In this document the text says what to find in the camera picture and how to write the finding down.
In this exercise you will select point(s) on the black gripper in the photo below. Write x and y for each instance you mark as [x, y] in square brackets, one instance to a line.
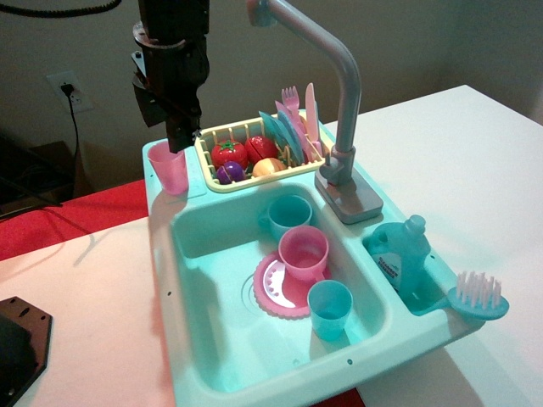
[166, 83]

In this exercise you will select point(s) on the pink plastic tumbler cup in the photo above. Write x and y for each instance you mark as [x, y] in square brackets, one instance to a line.
[171, 168]

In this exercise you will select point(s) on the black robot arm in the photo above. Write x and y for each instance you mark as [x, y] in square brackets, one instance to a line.
[168, 20]

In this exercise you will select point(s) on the teal mug in sink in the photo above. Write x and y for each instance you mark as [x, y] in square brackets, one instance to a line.
[285, 213]

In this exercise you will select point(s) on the pink mug in sink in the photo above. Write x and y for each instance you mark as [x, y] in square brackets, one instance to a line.
[304, 251]

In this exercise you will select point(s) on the teal toy sink unit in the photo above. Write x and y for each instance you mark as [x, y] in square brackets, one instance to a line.
[237, 326]

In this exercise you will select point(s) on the blue tumbler cup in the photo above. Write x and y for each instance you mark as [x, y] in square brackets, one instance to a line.
[330, 303]

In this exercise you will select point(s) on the red toy tomato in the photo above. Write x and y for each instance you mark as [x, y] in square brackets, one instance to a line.
[229, 151]

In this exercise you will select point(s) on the cream dish drying rack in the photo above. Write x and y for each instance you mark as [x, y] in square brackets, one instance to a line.
[240, 132]

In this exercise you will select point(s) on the purple toy eggplant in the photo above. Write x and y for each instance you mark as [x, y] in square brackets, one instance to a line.
[230, 172]

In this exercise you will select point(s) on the red toy apple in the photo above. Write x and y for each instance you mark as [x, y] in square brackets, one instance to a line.
[260, 147]

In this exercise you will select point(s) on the orange toy fruit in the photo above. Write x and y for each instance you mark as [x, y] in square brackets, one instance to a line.
[267, 166]

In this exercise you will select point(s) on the teal toy plate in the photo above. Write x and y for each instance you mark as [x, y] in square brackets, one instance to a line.
[283, 136]

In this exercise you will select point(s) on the pink toy fork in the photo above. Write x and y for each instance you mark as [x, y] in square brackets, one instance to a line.
[290, 99]

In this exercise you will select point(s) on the pink toy knife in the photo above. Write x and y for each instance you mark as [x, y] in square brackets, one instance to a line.
[311, 116]

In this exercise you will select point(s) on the grey toy faucet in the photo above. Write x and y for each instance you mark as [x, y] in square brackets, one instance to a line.
[345, 190]

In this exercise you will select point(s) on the red cloth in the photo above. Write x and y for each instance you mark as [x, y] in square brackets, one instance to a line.
[78, 217]

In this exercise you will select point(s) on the pink scalloped toy plate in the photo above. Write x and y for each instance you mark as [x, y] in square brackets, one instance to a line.
[277, 292]

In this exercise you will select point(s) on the blue toy soap bottle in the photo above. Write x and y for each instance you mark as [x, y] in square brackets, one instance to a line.
[399, 249]

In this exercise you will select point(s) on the blue dish brush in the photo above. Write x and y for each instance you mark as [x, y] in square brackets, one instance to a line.
[474, 296]

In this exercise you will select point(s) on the white wall power outlet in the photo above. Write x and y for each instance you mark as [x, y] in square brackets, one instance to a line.
[79, 101]

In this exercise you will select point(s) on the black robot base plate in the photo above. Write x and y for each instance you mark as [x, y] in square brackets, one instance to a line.
[25, 341]

